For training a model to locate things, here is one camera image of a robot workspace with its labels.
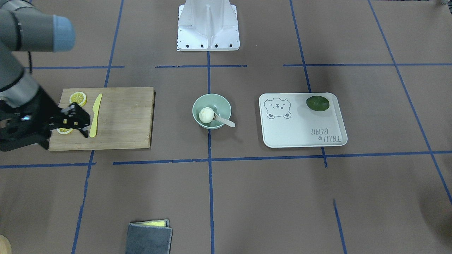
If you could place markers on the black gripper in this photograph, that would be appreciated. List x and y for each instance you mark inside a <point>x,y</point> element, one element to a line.
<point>45,107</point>

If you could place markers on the white steamed bun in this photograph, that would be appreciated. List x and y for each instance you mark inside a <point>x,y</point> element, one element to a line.
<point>206,115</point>

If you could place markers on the cream plastic spoon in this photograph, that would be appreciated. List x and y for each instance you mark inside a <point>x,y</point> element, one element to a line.
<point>224,121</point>

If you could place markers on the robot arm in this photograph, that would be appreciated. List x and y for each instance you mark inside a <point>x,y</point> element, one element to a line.
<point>24,28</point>

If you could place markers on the mint green bowl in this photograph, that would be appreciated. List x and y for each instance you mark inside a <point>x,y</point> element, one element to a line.
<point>218,103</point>

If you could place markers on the upper lemon slice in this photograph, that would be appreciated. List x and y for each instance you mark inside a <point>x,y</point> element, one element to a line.
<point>65,131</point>

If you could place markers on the yellow plastic knife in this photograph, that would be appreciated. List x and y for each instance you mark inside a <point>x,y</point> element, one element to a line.
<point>95,109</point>

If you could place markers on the separate lemon slice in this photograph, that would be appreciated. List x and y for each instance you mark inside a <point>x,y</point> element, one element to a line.
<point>78,97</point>

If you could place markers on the bamboo cutting board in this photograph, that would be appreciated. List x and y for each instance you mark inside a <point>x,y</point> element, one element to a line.
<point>124,120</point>

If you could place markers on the grey yellow folded cloth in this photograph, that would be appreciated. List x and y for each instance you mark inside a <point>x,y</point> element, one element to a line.
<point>149,237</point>

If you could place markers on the wooden mug tree stand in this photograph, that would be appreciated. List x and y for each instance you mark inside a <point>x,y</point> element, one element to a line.
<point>5,246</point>

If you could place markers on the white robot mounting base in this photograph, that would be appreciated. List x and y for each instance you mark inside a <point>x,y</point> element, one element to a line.
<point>207,25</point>

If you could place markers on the cream bear serving tray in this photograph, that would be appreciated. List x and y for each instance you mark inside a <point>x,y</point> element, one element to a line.
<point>288,122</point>

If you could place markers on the green avocado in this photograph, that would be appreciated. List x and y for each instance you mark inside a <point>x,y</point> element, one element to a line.
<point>318,103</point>

